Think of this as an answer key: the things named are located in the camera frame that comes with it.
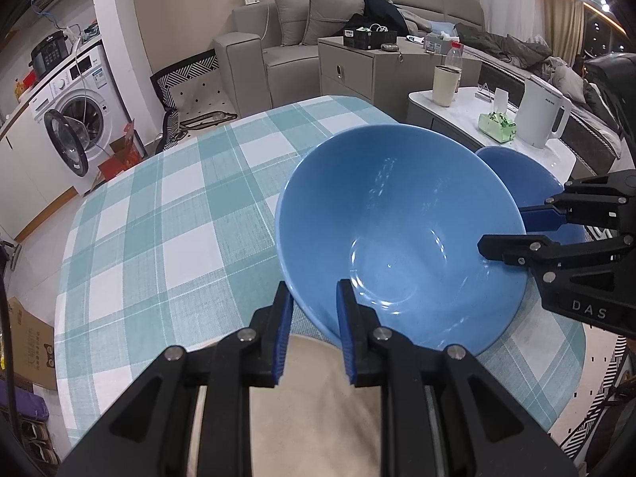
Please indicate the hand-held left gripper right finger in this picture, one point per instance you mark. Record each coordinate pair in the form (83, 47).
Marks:
(346, 333)

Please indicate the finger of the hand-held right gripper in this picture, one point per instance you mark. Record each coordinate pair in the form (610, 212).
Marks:
(541, 217)
(516, 251)

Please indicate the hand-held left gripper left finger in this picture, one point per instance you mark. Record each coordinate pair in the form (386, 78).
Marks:
(283, 338)

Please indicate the blue ceramic bowl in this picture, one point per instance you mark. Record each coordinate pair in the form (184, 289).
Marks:
(516, 174)
(397, 218)

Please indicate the green tissue pack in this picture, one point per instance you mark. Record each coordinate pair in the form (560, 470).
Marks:
(497, 129)

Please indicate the white electric kettle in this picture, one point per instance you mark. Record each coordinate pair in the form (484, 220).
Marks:
(539, 114)

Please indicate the small white card stand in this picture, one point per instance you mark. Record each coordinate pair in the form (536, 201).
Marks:
(500, 100)

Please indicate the white marble top side table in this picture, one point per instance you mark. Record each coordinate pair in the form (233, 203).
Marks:
(467, 109)

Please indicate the teal checked tablecloth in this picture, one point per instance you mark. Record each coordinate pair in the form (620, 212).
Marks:
(174, 218)

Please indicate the beige tumbler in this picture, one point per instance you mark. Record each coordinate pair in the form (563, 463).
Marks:
(446, 87)

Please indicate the dark grey blanket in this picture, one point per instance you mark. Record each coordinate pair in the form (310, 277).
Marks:
(507, 47)

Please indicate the red capped plastic bottle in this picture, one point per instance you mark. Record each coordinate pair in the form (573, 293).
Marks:
(453, 59)

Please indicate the beige curtain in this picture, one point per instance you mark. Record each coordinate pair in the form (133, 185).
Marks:
(561, 20)

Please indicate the white tissue box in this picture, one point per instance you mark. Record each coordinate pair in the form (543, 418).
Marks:
(439, 43)

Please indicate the grey storage cabinet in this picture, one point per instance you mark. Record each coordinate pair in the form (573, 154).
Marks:
(357, 74)

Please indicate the red cardboard box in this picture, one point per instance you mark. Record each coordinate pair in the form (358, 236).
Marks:
(121, 164)

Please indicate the black box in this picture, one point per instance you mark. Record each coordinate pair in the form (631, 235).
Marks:
(367, 38)

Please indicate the plain brown cardboard box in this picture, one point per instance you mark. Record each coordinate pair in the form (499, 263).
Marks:
(30, 343)

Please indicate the dark jacket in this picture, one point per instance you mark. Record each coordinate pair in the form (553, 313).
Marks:
(382, 10)

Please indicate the purple bag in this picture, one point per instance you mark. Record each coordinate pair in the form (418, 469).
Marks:
(25, 400)

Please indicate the grey sofa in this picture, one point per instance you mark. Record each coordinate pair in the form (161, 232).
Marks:
(248, 54)

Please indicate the grey sofa cushion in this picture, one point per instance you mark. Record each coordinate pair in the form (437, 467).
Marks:
(333, 15)
(290, 17)

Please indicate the white base cabinet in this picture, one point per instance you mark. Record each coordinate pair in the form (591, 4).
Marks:
(25, 169)

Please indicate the white washing machine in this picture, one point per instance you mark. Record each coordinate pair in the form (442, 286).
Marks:
(94, 89)

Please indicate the black pressure cooker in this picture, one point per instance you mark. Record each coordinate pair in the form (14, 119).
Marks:
(49, 54)

